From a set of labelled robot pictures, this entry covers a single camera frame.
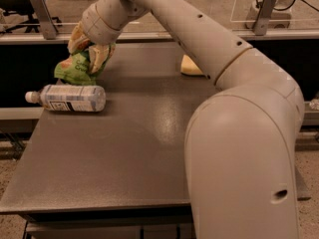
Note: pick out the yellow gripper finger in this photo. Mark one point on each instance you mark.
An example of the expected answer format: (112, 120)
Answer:
(78, 40)
(99, 55)

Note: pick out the green rice chip bag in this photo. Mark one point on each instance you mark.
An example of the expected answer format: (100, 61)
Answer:
(75, 70)

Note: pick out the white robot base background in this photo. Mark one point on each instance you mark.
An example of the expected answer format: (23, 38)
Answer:
(280, 17)

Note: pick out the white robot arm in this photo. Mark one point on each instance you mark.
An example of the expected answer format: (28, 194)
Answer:
(239, 144)

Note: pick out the clear plastic water bottle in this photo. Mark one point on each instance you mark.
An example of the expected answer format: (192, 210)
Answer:
(68, 98)

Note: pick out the black office chair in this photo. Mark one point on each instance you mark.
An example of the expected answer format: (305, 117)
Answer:
(21, 8)

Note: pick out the yellow sponge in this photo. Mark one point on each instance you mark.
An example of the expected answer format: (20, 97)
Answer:
(189, 68)

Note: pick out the metal railing bar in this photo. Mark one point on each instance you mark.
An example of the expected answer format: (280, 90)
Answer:
(129, 37)

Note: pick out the left metal rail bracket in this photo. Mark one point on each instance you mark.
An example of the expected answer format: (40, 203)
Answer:
(47, 26)

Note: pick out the metal rail bracket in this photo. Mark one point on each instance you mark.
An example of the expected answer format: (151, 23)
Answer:
(47, 26)
(261, 24)

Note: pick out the right metal rail bracket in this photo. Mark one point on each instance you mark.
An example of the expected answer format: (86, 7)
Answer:
(261, 24)

